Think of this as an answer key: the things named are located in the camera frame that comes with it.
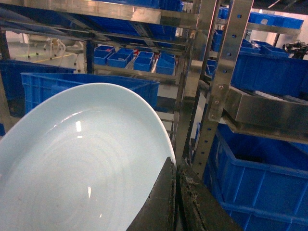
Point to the light blue plate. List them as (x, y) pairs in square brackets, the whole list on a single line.
[(81, 162)]

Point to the blue crate left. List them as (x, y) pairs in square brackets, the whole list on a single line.
[(14, 81)]

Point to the blue crate upper right shelf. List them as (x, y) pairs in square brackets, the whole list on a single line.
[(270, 74)]

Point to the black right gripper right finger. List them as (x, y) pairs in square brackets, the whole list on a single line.
[(201, 210)]

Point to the large blue crate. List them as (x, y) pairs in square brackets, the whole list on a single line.
[(147, 89)]

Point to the steel shelf rack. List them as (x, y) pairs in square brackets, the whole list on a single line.
[(250, 115)]

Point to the blue crate shelf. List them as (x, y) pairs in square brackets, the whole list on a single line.
[(270, 74), (261, 183)]

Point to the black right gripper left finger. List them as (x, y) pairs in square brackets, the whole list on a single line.
[(158, 211)]

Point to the blue crate lower right shelf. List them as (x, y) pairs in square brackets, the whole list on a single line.
[(261, 183)]

